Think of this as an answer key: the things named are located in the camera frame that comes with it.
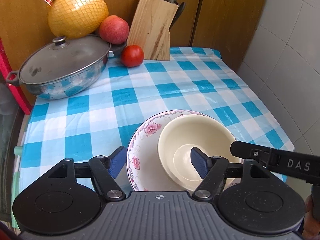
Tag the red apple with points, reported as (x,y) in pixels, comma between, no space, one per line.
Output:
(114,30)

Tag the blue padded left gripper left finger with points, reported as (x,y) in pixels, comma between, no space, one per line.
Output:
(104,170)

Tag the pink rose rimmed plate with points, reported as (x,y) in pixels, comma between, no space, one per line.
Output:
(144,168)

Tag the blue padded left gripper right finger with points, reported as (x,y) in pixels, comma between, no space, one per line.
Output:
(212,171)

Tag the red tomato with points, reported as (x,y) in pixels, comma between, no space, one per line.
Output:
(132,56)

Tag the black scissors handles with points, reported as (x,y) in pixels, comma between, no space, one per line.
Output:
(178,14)

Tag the person's right hand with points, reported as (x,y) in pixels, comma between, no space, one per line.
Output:
(311,226)

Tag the red object at left edge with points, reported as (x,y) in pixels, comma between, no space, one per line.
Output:
(17,92)

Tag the blue white checkered tablecloth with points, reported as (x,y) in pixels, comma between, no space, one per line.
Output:
(105,116)

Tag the large cream bowl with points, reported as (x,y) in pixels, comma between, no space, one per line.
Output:
(201,130)

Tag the glass pan lid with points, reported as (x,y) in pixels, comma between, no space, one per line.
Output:
(53,62)

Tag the medium cream bowl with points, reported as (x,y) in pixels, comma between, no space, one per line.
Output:
(183,167)

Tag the steel pan with handles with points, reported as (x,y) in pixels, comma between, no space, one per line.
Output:
(71,84)

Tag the yellow pomelo in net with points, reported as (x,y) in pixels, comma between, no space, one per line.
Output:
(75,18)

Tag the wooden knife block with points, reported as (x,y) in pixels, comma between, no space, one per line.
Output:
(150,28)

